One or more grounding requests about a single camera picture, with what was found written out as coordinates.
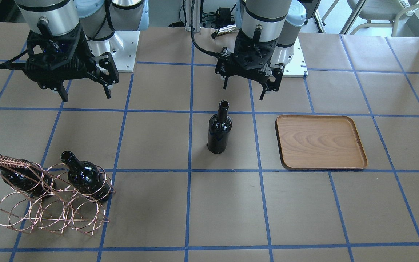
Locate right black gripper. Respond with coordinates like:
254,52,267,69
23,22,119,102

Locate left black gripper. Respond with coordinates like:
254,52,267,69
215,29,284,101

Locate dark wine bottle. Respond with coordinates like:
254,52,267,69
207,100,232,154
60,151,110,203

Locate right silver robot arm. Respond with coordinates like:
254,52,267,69
15,0,149,102

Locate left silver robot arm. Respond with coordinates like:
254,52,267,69
215,0,307,100

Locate wooden tray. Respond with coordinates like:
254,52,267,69
275,115,368,170

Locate dark wine bottle in basket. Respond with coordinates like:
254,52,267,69
60,151,110,203

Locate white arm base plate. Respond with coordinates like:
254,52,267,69
88,31,141,73
272,38,309,78

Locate copper wire bottle basket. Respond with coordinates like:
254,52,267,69
0,155,109,235

